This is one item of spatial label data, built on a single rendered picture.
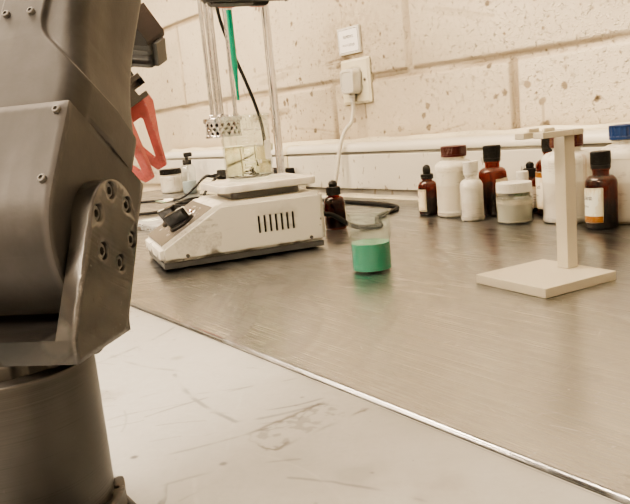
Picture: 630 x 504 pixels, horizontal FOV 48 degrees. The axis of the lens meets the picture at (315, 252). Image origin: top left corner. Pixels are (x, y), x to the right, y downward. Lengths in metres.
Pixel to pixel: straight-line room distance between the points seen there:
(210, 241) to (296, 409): 0.45
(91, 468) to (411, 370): 0.22
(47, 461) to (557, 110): 0.95
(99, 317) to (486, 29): 1.00
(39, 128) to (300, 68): 1.32
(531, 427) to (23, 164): 0.25
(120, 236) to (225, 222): 0.55
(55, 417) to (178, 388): 0.19
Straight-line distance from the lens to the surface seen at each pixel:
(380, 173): 1.32
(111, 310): 0.27
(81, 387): 0.27
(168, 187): 1.95
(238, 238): 0.82
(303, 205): 0.85
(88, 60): 0.30
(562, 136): 0.61
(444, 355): 0.45
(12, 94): 0.29
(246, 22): 1.75
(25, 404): 0.26
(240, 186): 0.83
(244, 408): 0.40
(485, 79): 1.19
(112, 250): 0.27
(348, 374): 0.43
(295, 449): 0.35
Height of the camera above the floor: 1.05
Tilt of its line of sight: 10 degrees down
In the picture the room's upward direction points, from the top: 5 degrees counter-clockwise
